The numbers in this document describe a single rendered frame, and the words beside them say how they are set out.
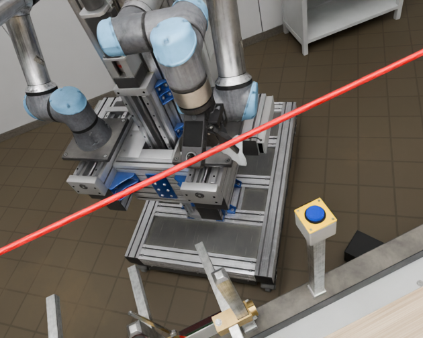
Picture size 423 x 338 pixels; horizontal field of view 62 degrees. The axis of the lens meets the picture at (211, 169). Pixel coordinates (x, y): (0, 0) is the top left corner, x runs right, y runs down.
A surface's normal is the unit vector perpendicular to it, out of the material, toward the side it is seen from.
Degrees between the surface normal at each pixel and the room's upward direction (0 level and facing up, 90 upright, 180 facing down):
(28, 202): 0
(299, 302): 0
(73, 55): 90
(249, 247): 0
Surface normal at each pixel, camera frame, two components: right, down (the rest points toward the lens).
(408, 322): -0.24, -0.60
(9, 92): 0.27, 0.72
